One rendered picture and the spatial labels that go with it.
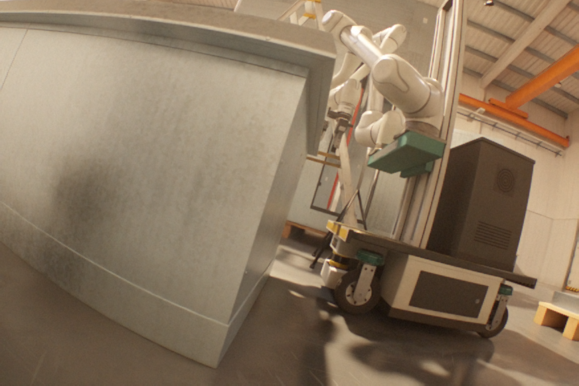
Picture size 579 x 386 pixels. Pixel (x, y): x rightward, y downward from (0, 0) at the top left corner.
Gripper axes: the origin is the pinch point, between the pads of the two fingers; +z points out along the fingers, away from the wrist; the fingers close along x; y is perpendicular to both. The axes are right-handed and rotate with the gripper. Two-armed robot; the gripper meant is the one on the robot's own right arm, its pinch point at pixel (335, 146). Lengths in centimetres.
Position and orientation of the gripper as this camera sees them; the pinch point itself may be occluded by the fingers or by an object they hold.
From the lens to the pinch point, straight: 159.6
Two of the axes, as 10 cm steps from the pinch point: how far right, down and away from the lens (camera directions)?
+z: -3.0, 9.5, -1.0
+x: 0.1, 1.1, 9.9
